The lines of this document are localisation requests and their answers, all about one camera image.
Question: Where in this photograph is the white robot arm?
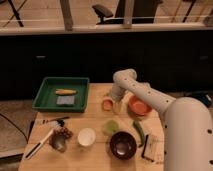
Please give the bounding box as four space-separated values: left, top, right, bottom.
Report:
110 69 213 171

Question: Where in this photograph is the white paper cup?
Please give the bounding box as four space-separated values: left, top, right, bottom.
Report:
77 128 96 147

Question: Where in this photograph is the silver metal cup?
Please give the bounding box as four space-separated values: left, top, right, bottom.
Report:
49 135 66 152

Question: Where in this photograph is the orange plastic bowl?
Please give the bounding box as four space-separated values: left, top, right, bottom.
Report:
128 95 152 116

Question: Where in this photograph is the green chili pepper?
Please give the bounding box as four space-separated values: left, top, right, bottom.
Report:
132 120 146 147

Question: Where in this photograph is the dark maroon bowl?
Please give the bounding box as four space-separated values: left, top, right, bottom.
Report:
109 131 137 160

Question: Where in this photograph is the green plastic tray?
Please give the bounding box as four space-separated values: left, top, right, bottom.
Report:
32 77 89 112

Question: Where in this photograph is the tan scrub brush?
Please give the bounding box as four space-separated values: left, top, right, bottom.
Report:
142 134 158 162

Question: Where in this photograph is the grey sponge in tray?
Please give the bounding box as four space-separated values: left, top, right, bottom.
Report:
56 96 75 105

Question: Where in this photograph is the bunch of brown grapes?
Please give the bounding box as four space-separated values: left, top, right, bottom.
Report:
55 127 73 139

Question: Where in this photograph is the yellow corn cob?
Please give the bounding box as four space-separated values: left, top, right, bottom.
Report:
55 89 77 95

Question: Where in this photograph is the black fork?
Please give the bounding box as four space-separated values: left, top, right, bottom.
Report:
41 116 70 124

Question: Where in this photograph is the black office chair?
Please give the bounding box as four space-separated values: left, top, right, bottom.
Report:
92 0 161 25

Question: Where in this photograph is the black cable left floor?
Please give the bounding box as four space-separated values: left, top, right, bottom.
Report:
0 112 29 144

